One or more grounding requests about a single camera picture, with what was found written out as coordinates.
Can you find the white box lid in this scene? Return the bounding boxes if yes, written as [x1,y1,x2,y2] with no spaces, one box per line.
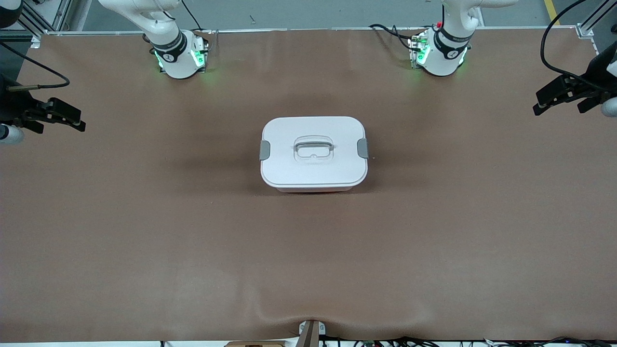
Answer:
[261,116,369,189]

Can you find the pink plastic box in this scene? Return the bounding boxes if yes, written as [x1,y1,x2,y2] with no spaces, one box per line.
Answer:
[277,186,355,193]

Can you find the brown table mat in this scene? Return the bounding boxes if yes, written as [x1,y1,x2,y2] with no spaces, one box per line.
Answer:
[0,28,617,344]

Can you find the aluminium profile post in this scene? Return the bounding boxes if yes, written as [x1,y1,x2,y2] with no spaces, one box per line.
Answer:
[576,0,617,39]

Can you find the aluminium frame structure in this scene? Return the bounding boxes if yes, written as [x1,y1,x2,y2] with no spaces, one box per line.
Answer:
[0,0,73,49]

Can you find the black right base cable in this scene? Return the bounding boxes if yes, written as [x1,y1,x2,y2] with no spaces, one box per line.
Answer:
[181,0,205,32]

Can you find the black left base cables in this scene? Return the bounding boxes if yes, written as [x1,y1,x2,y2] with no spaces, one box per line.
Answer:
[369,23,422,51]

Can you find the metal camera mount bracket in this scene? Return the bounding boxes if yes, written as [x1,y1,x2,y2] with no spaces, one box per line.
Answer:
[298,320,327,347]

